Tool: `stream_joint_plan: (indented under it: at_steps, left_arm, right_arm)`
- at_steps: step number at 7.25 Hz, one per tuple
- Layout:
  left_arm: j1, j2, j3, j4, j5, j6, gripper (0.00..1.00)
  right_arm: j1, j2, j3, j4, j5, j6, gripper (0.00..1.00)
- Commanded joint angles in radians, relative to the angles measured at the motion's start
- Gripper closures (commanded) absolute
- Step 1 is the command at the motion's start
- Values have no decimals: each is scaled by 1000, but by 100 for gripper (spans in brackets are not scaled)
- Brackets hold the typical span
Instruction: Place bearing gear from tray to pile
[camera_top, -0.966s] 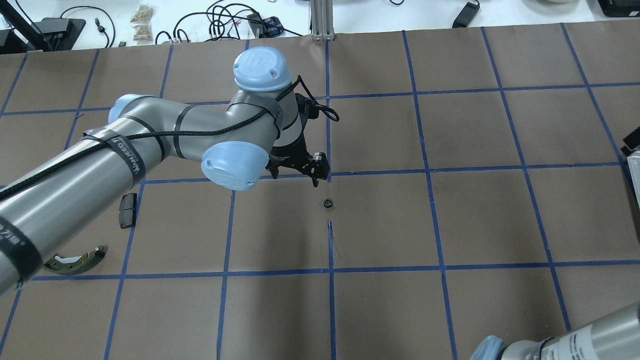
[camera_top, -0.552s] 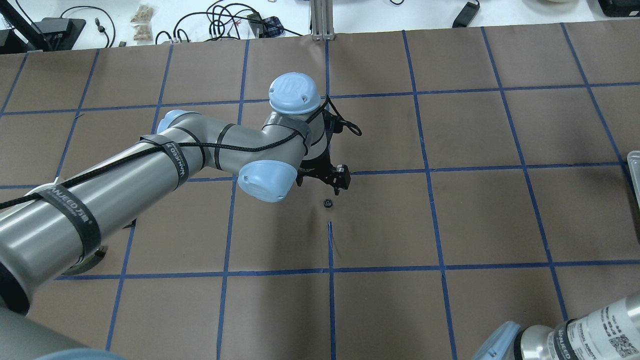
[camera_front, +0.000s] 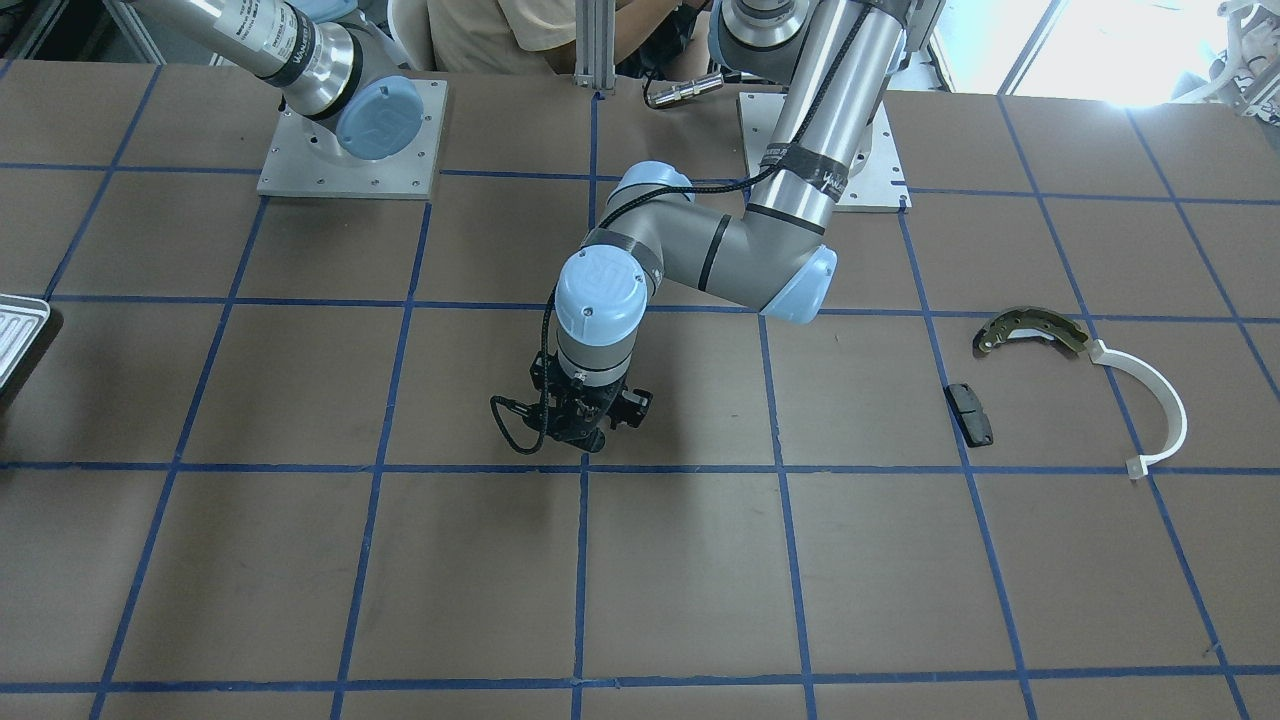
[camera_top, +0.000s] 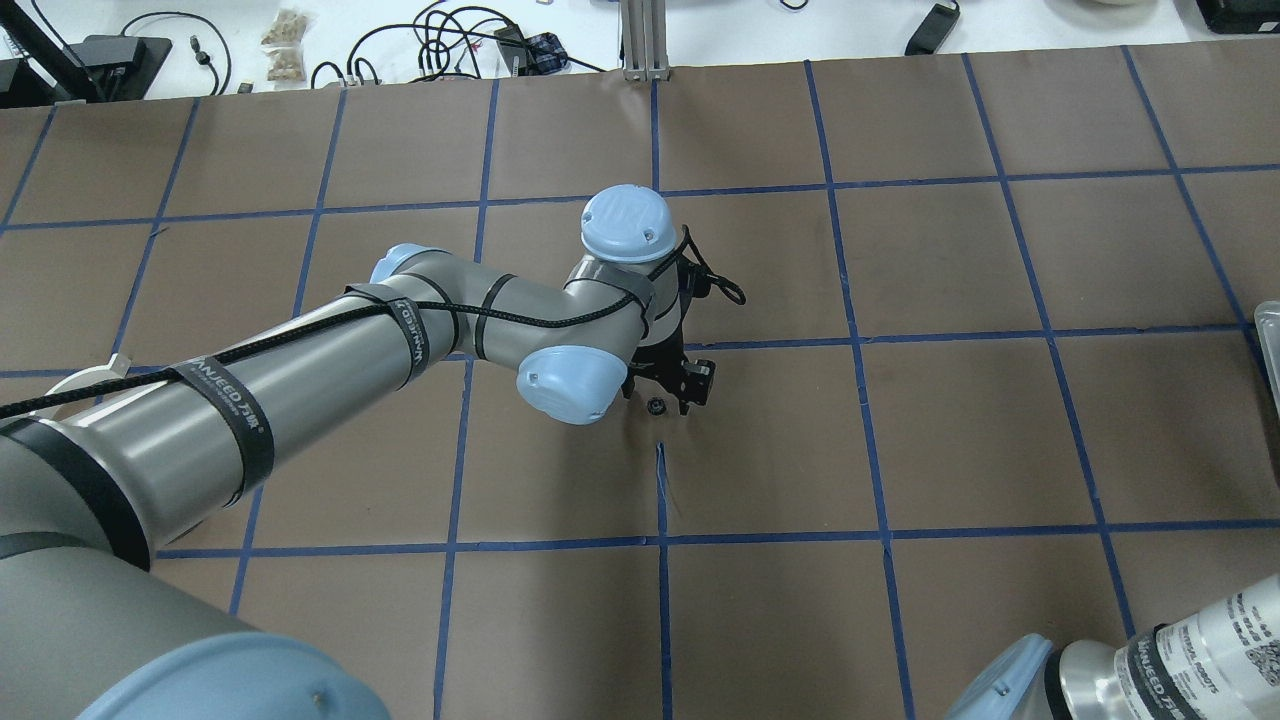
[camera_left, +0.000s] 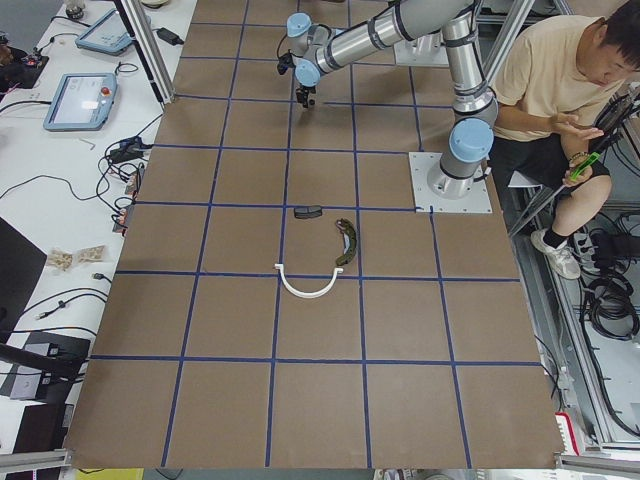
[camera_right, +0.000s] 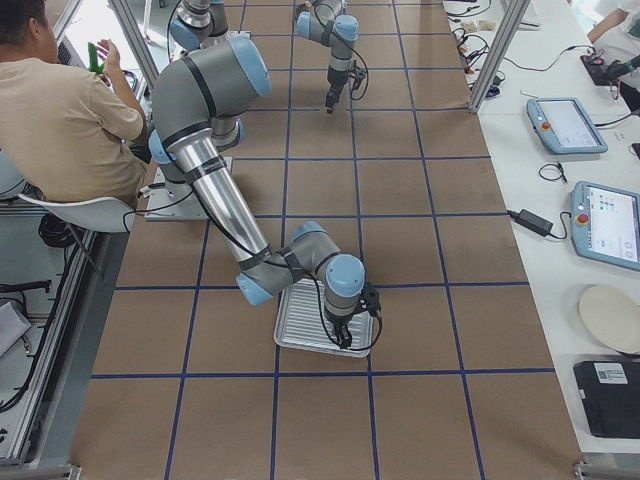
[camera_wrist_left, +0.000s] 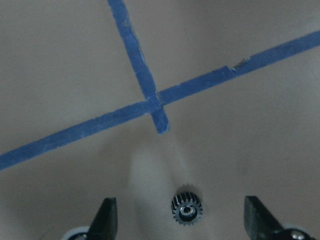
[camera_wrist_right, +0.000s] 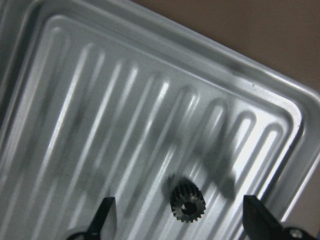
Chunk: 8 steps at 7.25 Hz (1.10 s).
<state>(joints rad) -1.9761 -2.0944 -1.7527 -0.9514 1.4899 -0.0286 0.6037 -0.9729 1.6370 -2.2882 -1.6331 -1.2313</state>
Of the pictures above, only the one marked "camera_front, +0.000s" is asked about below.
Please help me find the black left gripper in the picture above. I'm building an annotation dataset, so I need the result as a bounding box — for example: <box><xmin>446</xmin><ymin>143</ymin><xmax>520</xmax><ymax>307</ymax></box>
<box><xmin>545</xmin><ymin>379</ymin><xmax>626</xmax><ymax>451</ymax></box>

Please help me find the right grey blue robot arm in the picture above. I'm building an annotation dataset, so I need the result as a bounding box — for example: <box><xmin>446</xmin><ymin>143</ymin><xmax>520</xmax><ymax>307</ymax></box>
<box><xmin>132</xmin><ymin>1</ymin><xmax>424</xmax><ymax>161</ymax></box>

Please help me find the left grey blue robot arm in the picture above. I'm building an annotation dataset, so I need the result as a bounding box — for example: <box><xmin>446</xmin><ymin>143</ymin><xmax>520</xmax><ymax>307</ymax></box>
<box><xmin>490</xmin><ymin>1</ymin><xmax>922</xmax><ymax>454</ymax></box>

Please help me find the silver ribbed metal tray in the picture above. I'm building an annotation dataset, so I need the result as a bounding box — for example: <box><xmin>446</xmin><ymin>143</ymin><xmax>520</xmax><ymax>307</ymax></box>
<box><xmin>1</xmin><ymin>293</ymin><xmax>52</xmax><ymax>392</ymax></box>

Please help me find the person in beige shirt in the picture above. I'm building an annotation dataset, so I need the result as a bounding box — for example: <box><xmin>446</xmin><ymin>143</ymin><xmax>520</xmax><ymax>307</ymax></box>
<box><xmin>426</xmin><ymin>1</ymin><xmax>705</xmax><ymax>77</ymax></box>

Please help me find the grey brake pad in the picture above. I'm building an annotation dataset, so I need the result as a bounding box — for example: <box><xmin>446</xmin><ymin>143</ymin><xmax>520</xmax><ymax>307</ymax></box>
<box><xmin>943</xmin><ymin>383</ymin><xmax>995</xmax><ymax>448</ymax></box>

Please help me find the curved metal brake shoe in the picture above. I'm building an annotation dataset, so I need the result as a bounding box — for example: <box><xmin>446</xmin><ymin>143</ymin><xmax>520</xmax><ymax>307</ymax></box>
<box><xmin>972</xmin><ymin>306</ymin><xmax>1091</xmax><ymax>355</ymax></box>

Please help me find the white curved plastic part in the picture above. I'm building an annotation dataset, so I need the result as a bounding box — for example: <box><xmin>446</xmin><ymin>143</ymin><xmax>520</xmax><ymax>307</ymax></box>
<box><xmin>1088</xmin><ymin>340</ymin><xmax>1189</xmax><ymax>479</ymax></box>

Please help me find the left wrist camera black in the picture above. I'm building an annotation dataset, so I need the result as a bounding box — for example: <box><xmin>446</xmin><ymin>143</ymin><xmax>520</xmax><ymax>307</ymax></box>
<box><xmin>608</xmin><ymin>386</ymin><xmax>653</xmax><ymax>430</ymax></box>

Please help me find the silver cable connector plug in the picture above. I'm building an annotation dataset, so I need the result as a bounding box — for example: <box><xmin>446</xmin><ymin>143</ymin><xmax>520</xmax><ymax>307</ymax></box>
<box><xmin>643</xmin><ymin>72</ymin><xmax>724</xmax><ymax>110</ymax></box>

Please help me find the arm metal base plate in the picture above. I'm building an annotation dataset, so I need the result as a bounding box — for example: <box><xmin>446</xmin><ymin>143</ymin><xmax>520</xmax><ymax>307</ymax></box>
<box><xmin>257</xmin><ymin>77</ymin><xmax>449</xmax><ymax>200</ymax></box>
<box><xmin>739</xmin><ymin>92</ymin><xmax>911</xmax><ymax>213</ymax></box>

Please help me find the aluminium frame post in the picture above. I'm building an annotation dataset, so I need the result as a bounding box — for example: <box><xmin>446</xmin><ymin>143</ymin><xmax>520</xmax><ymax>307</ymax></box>
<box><xmin>573</xmin><ymin>0</ymin><xmax>616</xmax><ymax>96</ymax></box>

